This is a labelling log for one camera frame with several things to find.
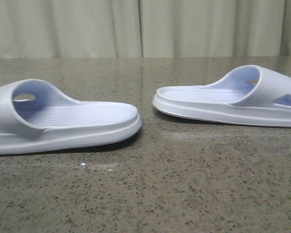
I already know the pale green curtain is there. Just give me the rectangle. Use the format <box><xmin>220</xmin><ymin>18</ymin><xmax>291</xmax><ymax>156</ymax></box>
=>
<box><xmin>0</xmin><ymin>0</ymin><xmax>291</xmax><ymax>58</ymax></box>

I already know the light blue slipper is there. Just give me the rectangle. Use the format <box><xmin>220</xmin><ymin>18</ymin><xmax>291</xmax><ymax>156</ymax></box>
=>
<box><xmin>153</xmin><ymin>65</ymin><xmax>291</xmax><ymax>127</ymax></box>
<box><xmin>0</xmin><ymin>79</ymin><xmax>142</xmax><ymax>155</ymax></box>

